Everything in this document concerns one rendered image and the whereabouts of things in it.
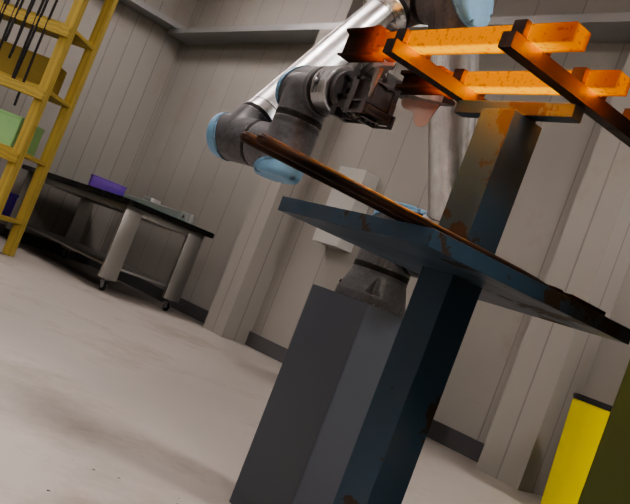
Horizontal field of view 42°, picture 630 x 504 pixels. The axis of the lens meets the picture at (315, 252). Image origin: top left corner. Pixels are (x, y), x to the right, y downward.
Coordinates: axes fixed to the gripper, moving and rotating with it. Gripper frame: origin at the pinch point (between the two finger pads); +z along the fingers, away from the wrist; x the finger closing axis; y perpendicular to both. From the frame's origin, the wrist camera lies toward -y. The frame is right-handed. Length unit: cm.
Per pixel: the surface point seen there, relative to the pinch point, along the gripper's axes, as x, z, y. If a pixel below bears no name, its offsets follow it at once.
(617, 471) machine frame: 3, 53, 43
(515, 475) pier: -306, -187, 88
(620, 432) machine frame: 3, 52, 39
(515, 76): 1.2, 19.0, 0.0
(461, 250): 15.0, 34.8, 27.1
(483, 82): 1.2, 13.4, 0.9
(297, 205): 19.9, 9.0, 27.2
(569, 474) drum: -270, -132, 71
